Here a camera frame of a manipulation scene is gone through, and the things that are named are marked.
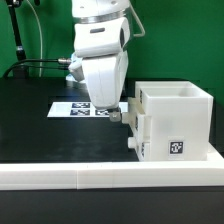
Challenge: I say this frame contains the black camera stand pole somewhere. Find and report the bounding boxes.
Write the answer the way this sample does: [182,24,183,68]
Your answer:
[3,0,29,79]

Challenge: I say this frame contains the black cables at base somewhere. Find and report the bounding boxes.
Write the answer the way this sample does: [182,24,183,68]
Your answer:
[2,57,73,79]

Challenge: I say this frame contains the white L-shaped boundary fence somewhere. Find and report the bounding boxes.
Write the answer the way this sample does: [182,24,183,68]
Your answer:
[0,147,224,190]

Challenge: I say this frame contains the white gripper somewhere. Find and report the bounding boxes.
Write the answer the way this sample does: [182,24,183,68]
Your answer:
[74,17,130,122]

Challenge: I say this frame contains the white drawer box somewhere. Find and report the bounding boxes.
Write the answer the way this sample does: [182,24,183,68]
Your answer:
[128,137,150,162]
[122,98,151,142]

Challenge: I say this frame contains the white marker tag plate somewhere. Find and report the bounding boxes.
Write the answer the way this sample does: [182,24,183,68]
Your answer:
[46,101,130,118]

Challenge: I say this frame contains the white drawer cabinet frame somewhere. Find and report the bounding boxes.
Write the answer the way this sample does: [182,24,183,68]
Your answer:
[135,81,213,161]

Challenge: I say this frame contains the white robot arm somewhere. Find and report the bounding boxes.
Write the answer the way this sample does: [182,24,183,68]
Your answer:
[69,0,145,122]

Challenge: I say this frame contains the white front drawer box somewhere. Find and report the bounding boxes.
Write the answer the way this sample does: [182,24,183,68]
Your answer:
[128,137,150,162]

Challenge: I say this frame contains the grey hanging cable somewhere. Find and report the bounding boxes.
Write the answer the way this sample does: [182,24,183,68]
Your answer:
[25,0,45,78]

